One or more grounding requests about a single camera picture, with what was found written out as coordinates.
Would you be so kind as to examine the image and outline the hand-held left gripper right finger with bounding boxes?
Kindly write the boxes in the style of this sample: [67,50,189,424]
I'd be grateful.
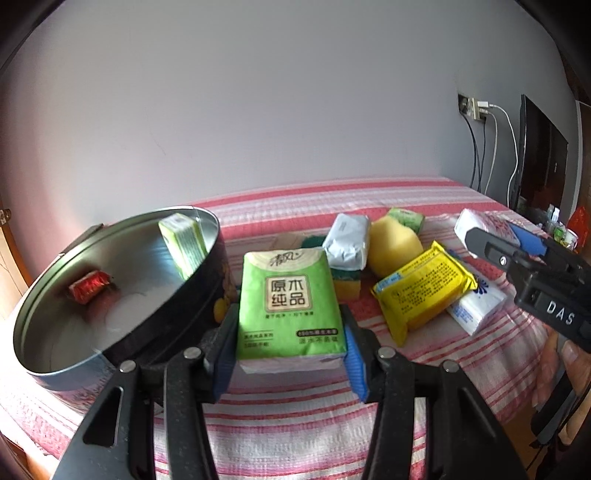
[339,302,532,480]

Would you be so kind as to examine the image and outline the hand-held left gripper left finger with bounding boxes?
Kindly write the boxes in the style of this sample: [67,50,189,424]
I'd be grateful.
[51,305,242,480]

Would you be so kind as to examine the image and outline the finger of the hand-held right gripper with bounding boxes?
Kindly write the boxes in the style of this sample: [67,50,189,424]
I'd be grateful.
[464,225,551,278]
[505,222,588,267]

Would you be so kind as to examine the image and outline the white tissue pack blue print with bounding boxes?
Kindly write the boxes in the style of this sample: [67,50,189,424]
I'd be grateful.
[445,272,509,337]

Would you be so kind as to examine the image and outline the yellow plastic packet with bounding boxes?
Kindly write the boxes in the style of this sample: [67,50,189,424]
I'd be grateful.
[372,240,478,347]

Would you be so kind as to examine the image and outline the large green tissue pack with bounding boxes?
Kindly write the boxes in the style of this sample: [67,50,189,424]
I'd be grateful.
[236,247,349,376]

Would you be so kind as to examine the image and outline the yellow oval sponge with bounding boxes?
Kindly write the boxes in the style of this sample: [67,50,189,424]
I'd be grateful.
[367,216,424,278]

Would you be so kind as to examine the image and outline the round metal tin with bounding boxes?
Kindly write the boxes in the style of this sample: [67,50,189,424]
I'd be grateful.
[11,206,241,407]

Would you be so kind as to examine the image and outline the grey-white tissue pack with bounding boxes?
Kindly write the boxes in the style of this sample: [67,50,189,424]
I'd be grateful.
[322,213,371,271]

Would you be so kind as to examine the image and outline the person's right hand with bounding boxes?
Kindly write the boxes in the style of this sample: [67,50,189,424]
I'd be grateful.
[538,332,591,416]

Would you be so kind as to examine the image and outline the white tissue pack pink print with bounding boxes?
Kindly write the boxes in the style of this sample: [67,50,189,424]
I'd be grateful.
[454,209,522,259]

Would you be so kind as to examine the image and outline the small bottles on desk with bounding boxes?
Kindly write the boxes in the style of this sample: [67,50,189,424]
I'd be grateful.
[544,207,579,251]

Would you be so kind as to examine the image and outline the red paper ornament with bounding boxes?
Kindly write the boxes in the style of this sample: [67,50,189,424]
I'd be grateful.
[567,205,591,241]

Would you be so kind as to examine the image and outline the green and yellow scouring sponge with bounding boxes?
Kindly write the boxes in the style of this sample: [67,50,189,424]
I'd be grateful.
[302,234,364,304]

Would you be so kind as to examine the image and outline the small green tissue pack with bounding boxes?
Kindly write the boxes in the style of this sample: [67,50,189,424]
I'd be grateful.
[158,213,208,281]
[387,208,426,236]

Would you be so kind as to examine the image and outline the black flat screen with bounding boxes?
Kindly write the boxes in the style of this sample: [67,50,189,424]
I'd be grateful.
[519,95,570,214]

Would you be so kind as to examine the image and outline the pink striped blanket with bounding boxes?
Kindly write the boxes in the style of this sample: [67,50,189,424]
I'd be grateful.
[0,175,573,480]

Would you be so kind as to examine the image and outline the beige sponge block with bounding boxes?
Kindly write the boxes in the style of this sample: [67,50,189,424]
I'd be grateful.
[270,232,308,252]

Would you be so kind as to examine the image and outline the red wrapped candy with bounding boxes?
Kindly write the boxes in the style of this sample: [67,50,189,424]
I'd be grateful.
[69,271,114,304]

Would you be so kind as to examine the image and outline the wooden door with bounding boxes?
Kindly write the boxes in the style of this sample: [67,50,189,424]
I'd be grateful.
[0,194,28,305]

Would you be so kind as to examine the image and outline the black power cable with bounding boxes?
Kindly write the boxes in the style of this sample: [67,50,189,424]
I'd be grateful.
[465,117,488,193]

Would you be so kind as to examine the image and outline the white charging cable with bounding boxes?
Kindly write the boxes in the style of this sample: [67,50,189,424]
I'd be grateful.
[489,104,522,209]

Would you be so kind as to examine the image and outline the wall power outlet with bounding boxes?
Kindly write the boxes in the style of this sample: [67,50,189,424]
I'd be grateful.
[457,92,490,123]

